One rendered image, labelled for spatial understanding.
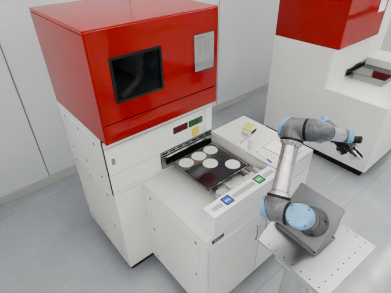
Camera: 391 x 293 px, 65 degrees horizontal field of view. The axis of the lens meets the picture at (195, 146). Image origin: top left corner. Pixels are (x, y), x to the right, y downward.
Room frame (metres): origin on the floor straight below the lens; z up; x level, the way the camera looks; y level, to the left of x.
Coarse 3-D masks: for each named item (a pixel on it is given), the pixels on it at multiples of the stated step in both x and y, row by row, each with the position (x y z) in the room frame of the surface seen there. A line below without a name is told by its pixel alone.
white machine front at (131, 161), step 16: (192, 112) 1.79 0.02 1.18; (208, 112) 1.88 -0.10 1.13; (160, 128) 1.63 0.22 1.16; (192, 128) 1.79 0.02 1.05; (208, 128) 1.88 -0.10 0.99; (112, 144) 1.42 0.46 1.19; (128, 144) 1.48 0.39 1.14; (144, 144) 1.55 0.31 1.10; (160, 144) 1.62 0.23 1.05; (176, 144) 1.70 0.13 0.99; (112, 160) 1.40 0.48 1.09; (128, 160) 1.47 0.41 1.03; (144, 160) 1.54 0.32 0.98; (160, 160) 1.61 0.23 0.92; (112, 176) 1.40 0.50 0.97; (128, 176) 1.46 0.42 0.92; (144, 176) 1.53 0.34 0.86; (112, 192) 1.39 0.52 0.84
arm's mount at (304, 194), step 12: (300, 192) 1.20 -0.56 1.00; (312, 192) 1.17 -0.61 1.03; (312, 204) 1.12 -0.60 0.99; (324, 204) 1.10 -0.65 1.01; (336, 216) 1.03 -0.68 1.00; (288, 228) 1.07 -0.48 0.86; (336, 228) 1.03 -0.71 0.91; (300, 240) 1.00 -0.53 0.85; (312, 240) 0.98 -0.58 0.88; (324, 240) 0.96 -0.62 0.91; (312, 252) 0.95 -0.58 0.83
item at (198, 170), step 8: (208, 144) 1.82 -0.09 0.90; (192, 152) 1.72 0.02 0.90; (216, 152) 1.72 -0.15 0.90; (224, 152) 1.72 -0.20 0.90; (176, 160) 1.63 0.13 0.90; (200, 160) 1.63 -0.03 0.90; (224, 160) 1.62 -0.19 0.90; (184, 168) 1.55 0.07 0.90; (192, 168) 1.55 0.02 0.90; (200, 168) 1.55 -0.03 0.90; (208, 168) 1.55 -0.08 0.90; (216, 168) 1.55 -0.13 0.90; (224, 168) 1.54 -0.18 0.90; (240, 168) 1.54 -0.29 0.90; (192, 176) 1.47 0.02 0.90; (200, 176) 1.47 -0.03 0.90; (208, 176) 1.47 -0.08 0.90; (216, 176) 1.46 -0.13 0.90; (224, 176) 1.46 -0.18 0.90; (208, 184) 1.39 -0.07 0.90
